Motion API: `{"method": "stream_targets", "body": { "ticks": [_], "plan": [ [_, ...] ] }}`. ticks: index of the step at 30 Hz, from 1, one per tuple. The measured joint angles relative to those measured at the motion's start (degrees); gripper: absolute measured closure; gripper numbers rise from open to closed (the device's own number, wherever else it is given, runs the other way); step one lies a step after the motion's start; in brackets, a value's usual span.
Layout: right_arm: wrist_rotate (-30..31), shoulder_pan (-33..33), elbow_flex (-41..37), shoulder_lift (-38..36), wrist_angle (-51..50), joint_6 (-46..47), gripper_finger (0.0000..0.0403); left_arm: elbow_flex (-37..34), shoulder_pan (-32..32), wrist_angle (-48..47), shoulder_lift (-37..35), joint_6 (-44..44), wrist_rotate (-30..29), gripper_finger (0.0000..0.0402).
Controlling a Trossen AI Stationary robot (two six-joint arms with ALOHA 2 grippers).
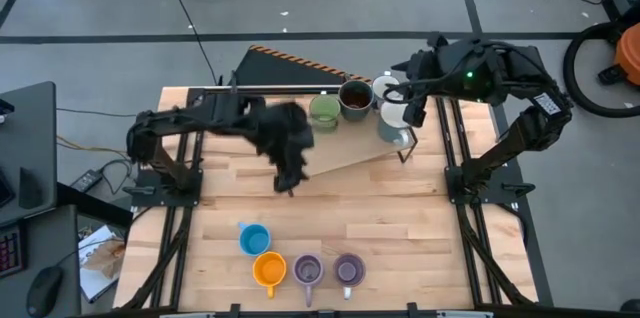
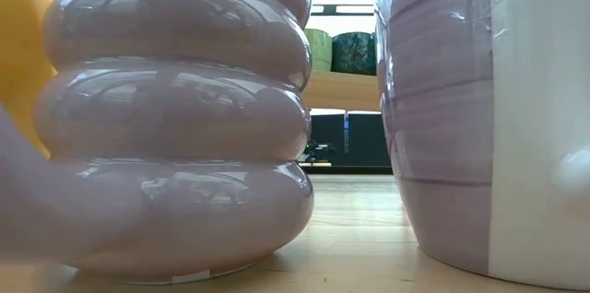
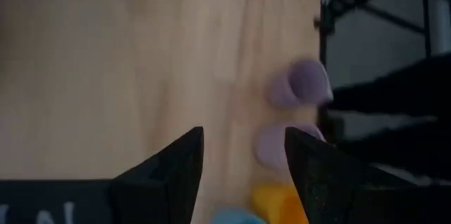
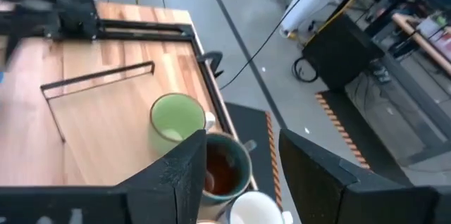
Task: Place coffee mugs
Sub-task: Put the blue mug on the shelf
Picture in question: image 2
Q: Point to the light green ceramic mug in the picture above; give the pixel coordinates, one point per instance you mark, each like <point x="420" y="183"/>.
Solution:
<point x="320" y="51"/>

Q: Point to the ribbed lilac ceramic mug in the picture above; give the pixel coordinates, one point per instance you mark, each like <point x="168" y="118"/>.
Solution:
<point x="175" y="113"/>

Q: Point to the lilac and white mug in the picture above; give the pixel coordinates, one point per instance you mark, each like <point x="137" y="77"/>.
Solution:
<point x="461" y="99"/>

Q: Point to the black room partition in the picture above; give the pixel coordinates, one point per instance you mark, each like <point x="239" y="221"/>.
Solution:
<point x="364" y="136"/>

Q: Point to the yellow ceramic mug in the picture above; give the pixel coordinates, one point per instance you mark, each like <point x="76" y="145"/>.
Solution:
<point x="18" y="53"/>

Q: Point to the wooden shelf black metal frame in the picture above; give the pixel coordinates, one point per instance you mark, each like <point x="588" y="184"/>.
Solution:
<point x="338" y="90"/>

